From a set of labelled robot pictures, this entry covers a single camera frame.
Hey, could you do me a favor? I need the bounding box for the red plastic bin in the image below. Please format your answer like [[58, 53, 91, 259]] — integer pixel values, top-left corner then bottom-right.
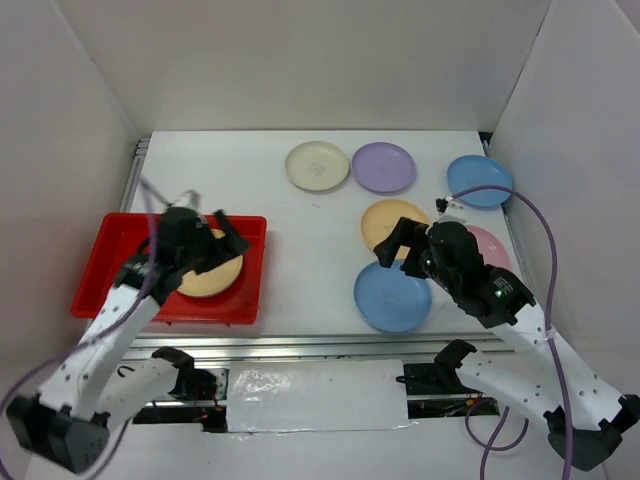
[[70, 213, 267, 325]]

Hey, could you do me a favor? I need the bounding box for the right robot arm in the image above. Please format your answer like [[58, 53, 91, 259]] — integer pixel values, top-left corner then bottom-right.
[[374, 218, 639, 471]]

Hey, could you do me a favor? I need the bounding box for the cream plate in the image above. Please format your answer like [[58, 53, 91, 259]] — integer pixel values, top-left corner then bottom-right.
[[284, 141, 350, 192]]

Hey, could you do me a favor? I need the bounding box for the pink plate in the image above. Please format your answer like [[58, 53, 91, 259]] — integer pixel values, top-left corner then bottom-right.
[[466, 225, 512, 270]]

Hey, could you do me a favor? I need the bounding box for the yellow plate middle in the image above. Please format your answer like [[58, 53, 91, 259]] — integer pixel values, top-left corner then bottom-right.
[[360, 198, 432, 250]]

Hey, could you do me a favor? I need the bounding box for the blue plate front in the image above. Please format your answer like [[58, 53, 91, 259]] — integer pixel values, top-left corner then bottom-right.
[[353, 260, 433, 333]]

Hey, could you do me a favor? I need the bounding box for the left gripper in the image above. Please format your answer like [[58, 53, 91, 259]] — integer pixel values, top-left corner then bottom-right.
[[181, 209, 252, 276]]

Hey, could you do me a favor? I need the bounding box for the blue plate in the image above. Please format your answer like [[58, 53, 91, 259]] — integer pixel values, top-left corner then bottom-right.
[[353, 260, 433, 333], [446, 155, 513, 209]]

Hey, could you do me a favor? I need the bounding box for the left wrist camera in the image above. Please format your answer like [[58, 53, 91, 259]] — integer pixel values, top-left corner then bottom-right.
[[168, 189, 202, 216]]

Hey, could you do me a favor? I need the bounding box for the yellow plate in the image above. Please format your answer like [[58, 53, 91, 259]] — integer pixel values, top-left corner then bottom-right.
[[360, 198, 432, 250], [177, 256, 244, 298]]

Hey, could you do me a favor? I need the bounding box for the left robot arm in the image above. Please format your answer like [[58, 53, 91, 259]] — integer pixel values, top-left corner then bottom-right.
[[1, 205, 250, 474]]

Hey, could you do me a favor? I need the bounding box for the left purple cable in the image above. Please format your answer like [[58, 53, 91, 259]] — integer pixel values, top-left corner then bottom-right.
[[0, 174, 166, 476]]

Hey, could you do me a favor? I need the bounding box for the white foil-taped cover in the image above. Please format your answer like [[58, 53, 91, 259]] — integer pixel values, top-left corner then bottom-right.
[[226, 360, 410, 434]]

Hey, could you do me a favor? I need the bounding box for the blue plate back right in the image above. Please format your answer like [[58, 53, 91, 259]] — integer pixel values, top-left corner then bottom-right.
[[446, 155, 513, 209]]

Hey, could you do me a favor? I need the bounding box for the yellow plate front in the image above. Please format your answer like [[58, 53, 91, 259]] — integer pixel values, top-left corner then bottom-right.
[[177, 256, 244, 298]]

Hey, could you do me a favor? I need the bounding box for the aluminium frame rail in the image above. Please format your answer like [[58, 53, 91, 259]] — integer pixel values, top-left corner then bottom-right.
[[124, 334, 512, 363]]

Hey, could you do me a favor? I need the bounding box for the purple plate back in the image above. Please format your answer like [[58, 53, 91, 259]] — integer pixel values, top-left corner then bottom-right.
[[351, 142, 417, 194]]

